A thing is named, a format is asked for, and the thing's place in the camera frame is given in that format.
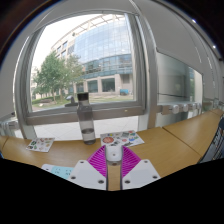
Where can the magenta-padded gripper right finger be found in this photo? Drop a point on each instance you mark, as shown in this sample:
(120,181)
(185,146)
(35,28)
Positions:
(141,173)

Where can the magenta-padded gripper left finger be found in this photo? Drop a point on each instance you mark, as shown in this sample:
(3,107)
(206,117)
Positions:
(85,173)

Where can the large colourful sticker sheet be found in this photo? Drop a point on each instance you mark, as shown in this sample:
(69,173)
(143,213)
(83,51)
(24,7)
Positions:
(121,137)

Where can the clear water bottle dark cap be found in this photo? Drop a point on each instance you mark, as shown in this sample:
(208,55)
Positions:
(86,123)

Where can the small colourful sticker sheet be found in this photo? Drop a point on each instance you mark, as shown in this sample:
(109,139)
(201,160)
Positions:
(40,144)

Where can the green tree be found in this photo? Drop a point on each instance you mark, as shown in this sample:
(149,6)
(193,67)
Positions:
(53,76)

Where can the glass office building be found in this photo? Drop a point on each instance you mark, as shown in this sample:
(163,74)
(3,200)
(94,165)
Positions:
(103,46)

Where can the grey window frame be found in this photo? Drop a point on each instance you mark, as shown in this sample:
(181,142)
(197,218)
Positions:
(110,111)

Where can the white knobbed rail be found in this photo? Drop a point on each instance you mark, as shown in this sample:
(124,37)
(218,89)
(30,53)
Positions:
(8,124)
(180,108)

